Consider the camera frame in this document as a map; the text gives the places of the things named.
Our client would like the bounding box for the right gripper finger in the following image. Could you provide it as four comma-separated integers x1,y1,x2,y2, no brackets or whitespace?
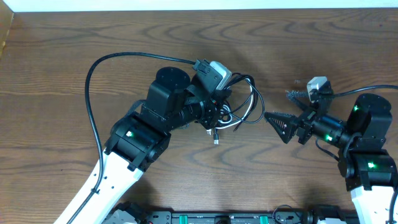
286,90,309,110
264,112,298,144

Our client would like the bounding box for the black white braided cable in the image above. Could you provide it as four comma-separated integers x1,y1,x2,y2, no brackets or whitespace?
214,104,249,129

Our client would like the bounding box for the black USB cable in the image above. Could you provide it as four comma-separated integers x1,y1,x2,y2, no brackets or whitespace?
213,73,266,146

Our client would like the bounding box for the white USB cable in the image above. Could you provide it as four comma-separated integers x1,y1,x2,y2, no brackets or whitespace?
214,85,256,130

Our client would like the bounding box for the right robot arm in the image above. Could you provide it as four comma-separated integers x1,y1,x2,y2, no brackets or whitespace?
264,81,397,223

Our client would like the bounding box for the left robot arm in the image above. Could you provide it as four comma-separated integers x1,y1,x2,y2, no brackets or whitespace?
56,60,232,223

